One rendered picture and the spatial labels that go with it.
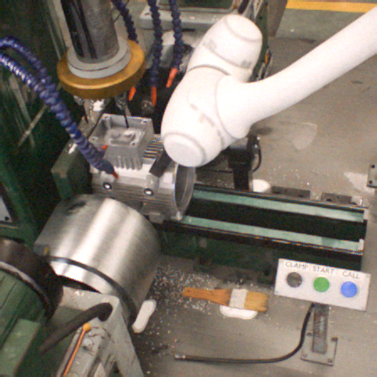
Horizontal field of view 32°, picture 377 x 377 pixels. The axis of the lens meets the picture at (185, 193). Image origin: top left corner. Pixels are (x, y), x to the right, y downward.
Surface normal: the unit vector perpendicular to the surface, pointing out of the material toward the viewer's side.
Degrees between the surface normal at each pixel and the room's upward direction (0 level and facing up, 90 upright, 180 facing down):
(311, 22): 0
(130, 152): 90
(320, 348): 90
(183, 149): 94
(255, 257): 90
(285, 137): 0
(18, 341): 0
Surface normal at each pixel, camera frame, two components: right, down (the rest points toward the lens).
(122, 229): 0.46, -0.48
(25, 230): -0.29, 0.72
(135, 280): 0.84, -0.11
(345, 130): -0.12, -0.69
